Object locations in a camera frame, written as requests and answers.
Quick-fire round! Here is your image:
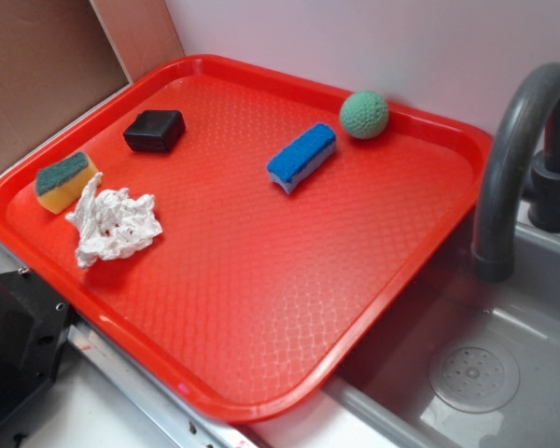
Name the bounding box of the brown cardboard panel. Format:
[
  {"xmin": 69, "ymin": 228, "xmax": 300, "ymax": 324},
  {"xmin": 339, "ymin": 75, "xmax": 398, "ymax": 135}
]
[{"xmin": 0, "ymin": 1, "xmax": 184, "ymax": 175}]

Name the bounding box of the black rectangular box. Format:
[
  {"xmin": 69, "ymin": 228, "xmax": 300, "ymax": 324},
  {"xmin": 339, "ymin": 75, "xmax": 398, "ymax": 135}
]
[{"xmin": 122, "ymin": 110, "xmax": 186, "ymax": 153}]

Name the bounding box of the sink drain strainer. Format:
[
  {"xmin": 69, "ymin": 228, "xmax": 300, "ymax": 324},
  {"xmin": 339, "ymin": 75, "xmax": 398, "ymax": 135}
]
[{"xmin": 427, "ymin": 340, "xmax": 520, "ymax": 414}]

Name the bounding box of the grey sink basin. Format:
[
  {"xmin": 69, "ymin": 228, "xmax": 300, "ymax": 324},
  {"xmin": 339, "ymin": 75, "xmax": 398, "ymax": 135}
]
[{"xmin": 326, "ymin": 218, "xmax": 560, "ymax": 447}]

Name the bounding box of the green dimpled ball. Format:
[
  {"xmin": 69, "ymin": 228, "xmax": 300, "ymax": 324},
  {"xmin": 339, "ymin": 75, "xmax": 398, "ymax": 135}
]
[{"xmin": 339, "ymin": 91, "xmax": 390, "ymax": 140}]

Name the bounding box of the aluminium rail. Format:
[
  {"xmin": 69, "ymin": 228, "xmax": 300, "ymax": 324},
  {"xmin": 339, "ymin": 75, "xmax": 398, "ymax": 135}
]
[{"xmin": 0, "ymin": 232, "xmax": 262, "ymax": 448}]

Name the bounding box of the grey curved faucet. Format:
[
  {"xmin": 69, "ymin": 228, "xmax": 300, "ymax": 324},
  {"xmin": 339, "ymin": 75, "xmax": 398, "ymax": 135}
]
[{"xmin": 471, "ymin": 63, "xmax": 560, "ymax": 283}]

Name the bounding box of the crumpled white paper towel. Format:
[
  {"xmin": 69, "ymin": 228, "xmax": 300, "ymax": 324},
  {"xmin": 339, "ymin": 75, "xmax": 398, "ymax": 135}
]
[{"xmin": 65, "ymin": 172, "xmax": 163, "ymax": 269}]

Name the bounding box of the blue sponge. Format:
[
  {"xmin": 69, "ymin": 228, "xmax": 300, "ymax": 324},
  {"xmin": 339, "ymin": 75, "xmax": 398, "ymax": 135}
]
[{"xmin": 266, "ymin": 123, "xmax": 337, "ymax": 194}]

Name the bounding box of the yellow green scouring sponge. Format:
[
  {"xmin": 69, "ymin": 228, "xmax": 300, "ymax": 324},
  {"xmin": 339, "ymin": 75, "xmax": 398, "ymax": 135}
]
[{"xmin": 35, "ymin": 152, "xmax": 99, "ymax": 215}]

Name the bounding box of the red plastic tray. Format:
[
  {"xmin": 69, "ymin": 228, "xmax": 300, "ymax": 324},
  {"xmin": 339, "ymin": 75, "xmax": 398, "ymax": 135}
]
[{"xmin": 0, "ymin": 55, "xmax": 491, "ymax": 423}]

